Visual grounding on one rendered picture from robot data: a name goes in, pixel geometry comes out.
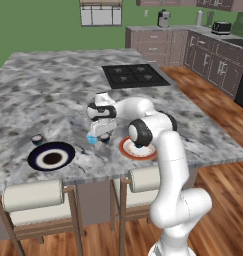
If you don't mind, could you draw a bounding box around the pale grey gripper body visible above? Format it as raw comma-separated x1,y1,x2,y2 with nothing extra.
89,118,118,138

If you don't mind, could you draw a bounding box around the dark blue yogurt container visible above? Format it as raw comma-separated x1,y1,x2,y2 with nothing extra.
30,133,44,147
99,133,112,145

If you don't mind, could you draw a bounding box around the light blue yogurt container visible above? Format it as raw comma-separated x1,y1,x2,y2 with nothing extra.
86,133,99,145

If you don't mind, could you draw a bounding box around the orange rimmed white plate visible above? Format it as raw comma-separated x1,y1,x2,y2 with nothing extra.
118,135,158,161

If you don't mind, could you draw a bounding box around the dark blue plate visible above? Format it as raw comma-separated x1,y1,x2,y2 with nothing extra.
27,141,76,172

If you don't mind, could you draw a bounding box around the black hob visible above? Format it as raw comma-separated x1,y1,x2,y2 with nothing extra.
101,63,172,90

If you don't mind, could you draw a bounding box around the wooden stool with cream cushion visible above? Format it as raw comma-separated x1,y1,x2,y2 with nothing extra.
0,179,85,256
109,165,165,256

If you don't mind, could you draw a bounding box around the white framed window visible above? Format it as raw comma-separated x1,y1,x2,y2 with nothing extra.
79,0,124,28

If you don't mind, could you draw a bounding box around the grey lower cupboard run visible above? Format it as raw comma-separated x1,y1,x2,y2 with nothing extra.
124,25,243,100

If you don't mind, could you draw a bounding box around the grey cupboard run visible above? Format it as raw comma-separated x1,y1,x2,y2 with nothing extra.
124,25,243,100
135,0,243,14

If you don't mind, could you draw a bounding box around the silver coffee machine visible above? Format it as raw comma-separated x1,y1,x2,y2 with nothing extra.
156,9,172,29

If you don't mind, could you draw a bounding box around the white paper towel roll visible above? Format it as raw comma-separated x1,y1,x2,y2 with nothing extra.
195,10,205,27

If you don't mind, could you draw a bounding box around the dark green bottle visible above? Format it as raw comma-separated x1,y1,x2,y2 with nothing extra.
205,10,215,28

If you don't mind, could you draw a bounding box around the black and white toaster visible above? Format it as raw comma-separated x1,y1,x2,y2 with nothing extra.
211,21,232,36

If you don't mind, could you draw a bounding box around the grey upper cupboard run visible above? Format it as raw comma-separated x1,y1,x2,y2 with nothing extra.
135,0,243,14

